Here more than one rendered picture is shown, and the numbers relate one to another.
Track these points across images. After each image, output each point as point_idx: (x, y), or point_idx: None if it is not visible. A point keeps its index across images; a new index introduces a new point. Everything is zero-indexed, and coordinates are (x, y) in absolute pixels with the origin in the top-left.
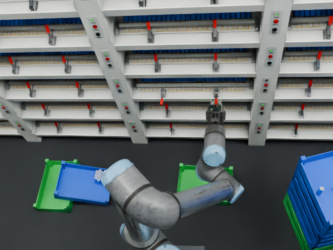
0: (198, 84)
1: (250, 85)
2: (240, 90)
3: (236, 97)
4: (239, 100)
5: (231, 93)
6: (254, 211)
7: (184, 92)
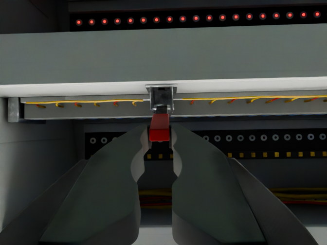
0: (240, 115)
1: (20, 122)
2: (53, 95)
3: (50, 85)
4: (26, 46)
5: (88, 90)
6: None
7: (323, 86)
